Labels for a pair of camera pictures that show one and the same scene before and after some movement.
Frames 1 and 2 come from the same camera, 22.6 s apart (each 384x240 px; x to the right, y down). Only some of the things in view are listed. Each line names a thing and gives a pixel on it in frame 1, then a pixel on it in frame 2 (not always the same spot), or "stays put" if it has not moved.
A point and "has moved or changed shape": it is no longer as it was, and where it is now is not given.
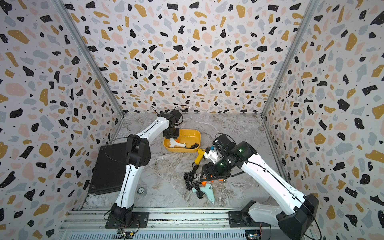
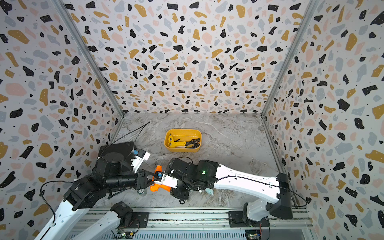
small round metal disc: [141, 191] stays put
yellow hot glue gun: [200, 153] -> [191, 144]
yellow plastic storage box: [189, 137] stays put
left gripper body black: [173, 133] -> [128, 181]
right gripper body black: [219, 170] -> [181, 192]
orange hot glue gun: [205, 183] has moved or changed shape
